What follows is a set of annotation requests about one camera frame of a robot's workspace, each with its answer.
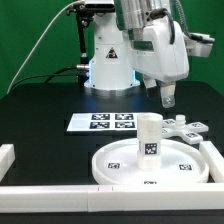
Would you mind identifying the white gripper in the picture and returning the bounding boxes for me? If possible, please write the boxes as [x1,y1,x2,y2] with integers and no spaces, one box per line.
[123,17,189,108]

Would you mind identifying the white cross-shaped table base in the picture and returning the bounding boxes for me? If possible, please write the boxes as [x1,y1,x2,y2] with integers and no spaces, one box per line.
[162,115,209,145]

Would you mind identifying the white round table top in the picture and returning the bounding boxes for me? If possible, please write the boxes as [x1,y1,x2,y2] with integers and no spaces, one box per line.
[92,138,209,185]

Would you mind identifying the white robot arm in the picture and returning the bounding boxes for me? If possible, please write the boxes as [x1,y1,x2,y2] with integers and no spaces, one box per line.
[84,0,189,108]

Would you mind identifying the white marker sheet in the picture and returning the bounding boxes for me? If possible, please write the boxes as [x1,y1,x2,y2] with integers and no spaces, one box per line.
[67,113,138,132]

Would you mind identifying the white right fence block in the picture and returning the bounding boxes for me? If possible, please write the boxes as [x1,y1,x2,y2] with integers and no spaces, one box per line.
[199,141,224,183]

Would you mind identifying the white fence block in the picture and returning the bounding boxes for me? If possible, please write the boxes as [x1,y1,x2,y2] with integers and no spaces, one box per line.
[199,141,224,183]
[0,144,15,182]

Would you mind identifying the white front fence bar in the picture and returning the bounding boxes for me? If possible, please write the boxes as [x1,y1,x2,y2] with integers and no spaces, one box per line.
[0,183,224,213]

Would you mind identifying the white left fence block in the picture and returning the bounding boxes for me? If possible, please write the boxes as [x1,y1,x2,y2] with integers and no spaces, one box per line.
[0,144,15,182]

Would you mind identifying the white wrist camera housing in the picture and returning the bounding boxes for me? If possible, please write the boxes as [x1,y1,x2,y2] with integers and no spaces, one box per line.
[184,33,215,57]

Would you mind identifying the black cable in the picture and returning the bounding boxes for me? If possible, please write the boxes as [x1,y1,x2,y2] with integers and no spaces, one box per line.
[9,66,81,92]

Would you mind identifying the black camera stand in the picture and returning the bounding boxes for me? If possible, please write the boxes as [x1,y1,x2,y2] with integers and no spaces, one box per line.
[65,7,95,84]

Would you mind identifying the grey camera on stand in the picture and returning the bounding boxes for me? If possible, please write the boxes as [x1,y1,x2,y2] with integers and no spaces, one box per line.
[85,0,114,12]

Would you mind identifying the white cable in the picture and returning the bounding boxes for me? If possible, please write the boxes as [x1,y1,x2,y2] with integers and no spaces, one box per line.
[6,0,85,95]

